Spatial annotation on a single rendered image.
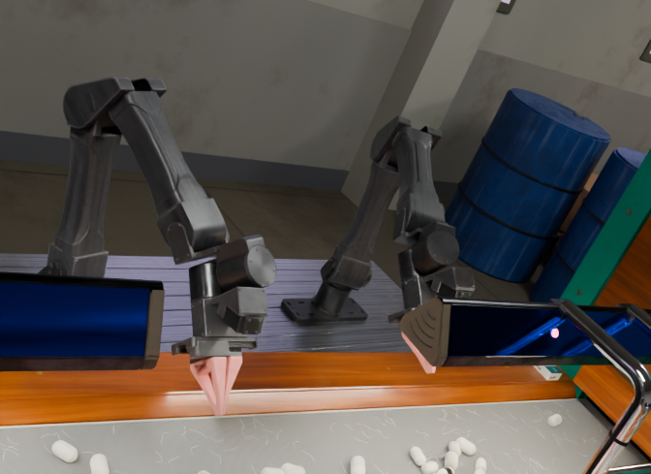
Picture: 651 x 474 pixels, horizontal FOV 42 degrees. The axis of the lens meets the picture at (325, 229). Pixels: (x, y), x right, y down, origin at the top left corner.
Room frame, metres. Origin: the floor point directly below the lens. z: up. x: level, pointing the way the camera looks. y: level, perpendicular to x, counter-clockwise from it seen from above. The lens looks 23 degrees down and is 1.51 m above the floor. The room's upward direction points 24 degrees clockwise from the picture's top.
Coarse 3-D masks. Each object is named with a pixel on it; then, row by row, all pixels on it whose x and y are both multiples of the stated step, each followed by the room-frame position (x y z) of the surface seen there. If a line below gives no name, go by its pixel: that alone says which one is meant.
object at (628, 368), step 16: (560, 304) 1.03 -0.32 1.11; (624, 304) 1.14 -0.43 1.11; (576, 320) 1.00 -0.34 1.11; (592, 320) 1.00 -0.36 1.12; (640, 320) 1.11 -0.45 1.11; (592, 336) 0.98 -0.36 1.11; (608, 336) 0.98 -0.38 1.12; (608, 352) 0.95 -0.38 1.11; (624, 352) 0.95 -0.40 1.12; (624, 368) 0.93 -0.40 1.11; (640, 368) 0.93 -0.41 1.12; (640, 384) 0.91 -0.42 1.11; (640, 400) 0.91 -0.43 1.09; (624, 416) 0.91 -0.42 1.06; (640, 416) 0.90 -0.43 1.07; (608, 432) 0.92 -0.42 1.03; (624, 432) 0.90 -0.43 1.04; (608, 448) 0.91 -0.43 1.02; (624, 448) 0.91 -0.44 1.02; (592, 464) 0.90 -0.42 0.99; (608, 464) 0.90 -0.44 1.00; (640, 464) 0.99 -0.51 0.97
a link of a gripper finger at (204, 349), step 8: (200, 344) 0.93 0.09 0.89; (208, 344) 0.94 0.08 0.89; (216, 344) 0.94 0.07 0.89; (224, 344) 0.95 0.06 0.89; (192, 352) 0.92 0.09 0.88; (200, 352) 0.92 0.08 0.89; (208, 352) 0.93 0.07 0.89; (216, 352) 0.94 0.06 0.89; (224, 352) 0.94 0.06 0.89; (232, 352) 0.95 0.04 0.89; (240, 352) 0.96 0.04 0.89; (232, 360) 0.95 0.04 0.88; (240, 360) 0.95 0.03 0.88; (232, 368) 0.94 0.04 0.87; (208, 376) 0.97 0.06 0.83; (232, 376) 0.94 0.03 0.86; (232, 384) 0.94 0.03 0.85; (224, 400) 0.92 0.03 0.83; (224, 408) 0.92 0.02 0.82
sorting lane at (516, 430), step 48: (0, 432) 0.80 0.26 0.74; (48, 432) 0.84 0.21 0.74; (96, 432) 0.87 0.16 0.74; (144, 432) 0.91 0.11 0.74; (192, 432) 0.95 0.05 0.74; (240, 432) 1.00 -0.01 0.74; (288, 432) 1.04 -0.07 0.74; (336, 432) 1.09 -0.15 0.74; (384, 432) 1.15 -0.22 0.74; (432, 432) 1.21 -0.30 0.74; (480, 432) 1.27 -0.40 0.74; (528, 432) 1.34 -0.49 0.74; (576, 432) 1.42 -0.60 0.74
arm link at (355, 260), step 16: (384, 160) 1.55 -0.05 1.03; (384, 176) 1.55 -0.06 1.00; (368, 192) 1.56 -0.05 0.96; (384, 192) 1.55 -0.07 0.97; (368, 208) 1.54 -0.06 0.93; (384, 208) 1.55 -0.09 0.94; (352, 224) 1.57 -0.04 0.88; (368, 224) 1.54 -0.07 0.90; (352, 240) 1.53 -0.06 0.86; (368, 240) 1.54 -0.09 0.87; (336, 256) 1.55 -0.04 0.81; (352, 256) 1.53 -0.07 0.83; (368, 256) 1.54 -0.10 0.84; (336, 272) 1.52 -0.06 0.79; (352, 272) 1.53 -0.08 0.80; (368, 272) 1.54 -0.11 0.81
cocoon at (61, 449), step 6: (54, 444) 0.80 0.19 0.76; (60, 444) 0.81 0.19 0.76; (66, 444) 0.81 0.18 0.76; (54, 450) 0.80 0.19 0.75; (60, 450) 0.80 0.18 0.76; (66, 450) 0.80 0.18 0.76; (72, 450) 0.80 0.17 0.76; (60, 456) 0.80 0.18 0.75; (66, 456) 0.80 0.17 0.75; (72, 456) 0.80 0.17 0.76
